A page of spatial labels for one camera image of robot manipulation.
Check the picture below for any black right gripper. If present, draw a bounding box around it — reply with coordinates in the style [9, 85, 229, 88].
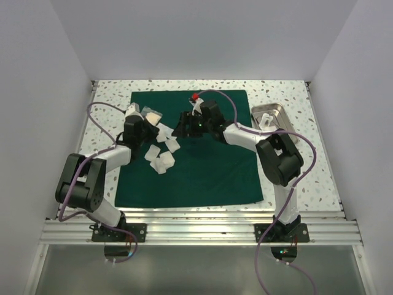
[172, 111, 212, 138]

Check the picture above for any clear pouch with dark item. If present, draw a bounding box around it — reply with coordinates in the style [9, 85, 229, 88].
[259, 113, 274, 132]

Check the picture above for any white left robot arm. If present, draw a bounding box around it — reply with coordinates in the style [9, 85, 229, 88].
[55, 115, 159, 242]

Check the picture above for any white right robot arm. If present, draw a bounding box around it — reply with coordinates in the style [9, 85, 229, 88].
[172, 97, 304, 241]

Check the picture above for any green surgical cloth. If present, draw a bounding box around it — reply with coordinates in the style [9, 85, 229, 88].
[115, 90, 263, 208]

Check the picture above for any white printed paper packet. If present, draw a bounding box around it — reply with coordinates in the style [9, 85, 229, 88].
[156, 123, 176, 143]

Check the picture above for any clear bag with gloves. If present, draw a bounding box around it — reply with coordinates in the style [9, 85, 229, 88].
[141, 106, 163, 126]

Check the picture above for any white gauze pad middle left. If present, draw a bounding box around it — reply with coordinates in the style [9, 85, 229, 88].
[144, 144, 160, 162]

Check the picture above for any white gauze pad lower middle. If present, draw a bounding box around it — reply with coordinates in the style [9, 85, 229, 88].
[159, 151, 175, 169]

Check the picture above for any white gauze pad front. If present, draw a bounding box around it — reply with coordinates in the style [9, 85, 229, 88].
[150, 158, 166, 175]

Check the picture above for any stainless steel tray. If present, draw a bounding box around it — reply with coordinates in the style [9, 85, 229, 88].
[251, 103, 295, 132]

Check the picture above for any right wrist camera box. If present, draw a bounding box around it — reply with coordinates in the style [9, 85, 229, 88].
[191, 98, 204, 116]

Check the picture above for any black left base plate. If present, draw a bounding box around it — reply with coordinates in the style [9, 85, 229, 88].
[89, 223, 147, 243]

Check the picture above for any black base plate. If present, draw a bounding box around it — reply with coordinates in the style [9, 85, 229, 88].
[89, 223, 147, 243]
[262, 223, 310, 243]

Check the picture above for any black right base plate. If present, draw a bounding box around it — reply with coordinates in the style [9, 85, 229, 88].
[262, 223, 310, 243]

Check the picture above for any aluminium rail frame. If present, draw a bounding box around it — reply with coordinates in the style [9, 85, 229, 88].
[25, 80, 367, 294]

